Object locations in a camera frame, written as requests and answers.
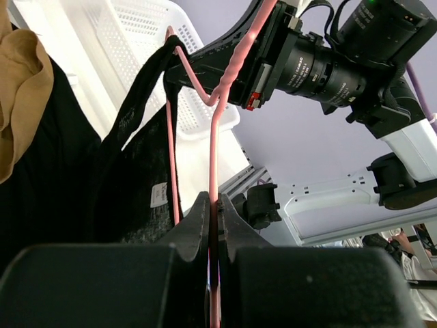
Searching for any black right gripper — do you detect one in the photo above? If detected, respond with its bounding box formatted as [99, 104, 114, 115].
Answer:
[163, 0, 308, 111]

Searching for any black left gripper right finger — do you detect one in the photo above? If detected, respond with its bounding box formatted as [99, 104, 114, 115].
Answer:
[218, 193, 272, 263]

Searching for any white plastic basket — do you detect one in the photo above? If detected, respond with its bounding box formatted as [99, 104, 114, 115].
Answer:
[85, 0, 241, 144]

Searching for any mustard brown tank top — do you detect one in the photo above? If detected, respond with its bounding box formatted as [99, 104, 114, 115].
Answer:
[1, 1, 54, 182]

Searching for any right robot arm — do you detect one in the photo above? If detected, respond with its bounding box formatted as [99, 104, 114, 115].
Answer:
[165, 1, 436, 238]

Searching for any black tank top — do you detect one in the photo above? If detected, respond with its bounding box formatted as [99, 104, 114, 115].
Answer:
[0, 36, 185, 274]

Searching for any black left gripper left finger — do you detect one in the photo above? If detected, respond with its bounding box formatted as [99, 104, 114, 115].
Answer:
[156, 191, 210, 263]

